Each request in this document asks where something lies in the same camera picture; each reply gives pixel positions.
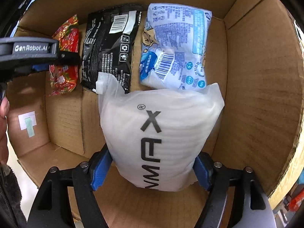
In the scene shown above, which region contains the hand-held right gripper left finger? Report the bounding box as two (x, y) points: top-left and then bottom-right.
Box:
(27, 144), (114, 228)

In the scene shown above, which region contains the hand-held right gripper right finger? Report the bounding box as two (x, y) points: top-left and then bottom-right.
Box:
(192, 151), (267, 228)

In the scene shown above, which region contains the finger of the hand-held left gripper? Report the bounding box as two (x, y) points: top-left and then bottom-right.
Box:
(32, 51), (81, 72)

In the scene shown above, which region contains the red floral snack packet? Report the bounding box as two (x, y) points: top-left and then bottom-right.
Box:
(49, 14), (80, 97)

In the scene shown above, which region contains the white frosted snack pouch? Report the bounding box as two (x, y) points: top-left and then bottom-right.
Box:
(96, 73), (225, 192)

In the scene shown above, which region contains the cardboard box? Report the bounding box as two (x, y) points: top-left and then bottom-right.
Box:
(7, 0), (304, 221)

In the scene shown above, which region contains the person's left hand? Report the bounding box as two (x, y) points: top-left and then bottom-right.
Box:
(0, 99), (10, 164)

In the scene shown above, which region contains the black snack packet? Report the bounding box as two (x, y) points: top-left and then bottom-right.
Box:
(80, 4), (143, 95)

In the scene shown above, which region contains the white label with green tape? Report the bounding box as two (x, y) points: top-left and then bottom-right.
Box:
(18, 111), (38, 138)

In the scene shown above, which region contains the person's dark sleeve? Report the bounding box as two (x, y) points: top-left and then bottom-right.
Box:
(0, 163), (28, 228)

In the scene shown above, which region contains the blue and white snack packet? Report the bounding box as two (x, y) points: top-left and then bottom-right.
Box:
(139, 3), (213, 92)

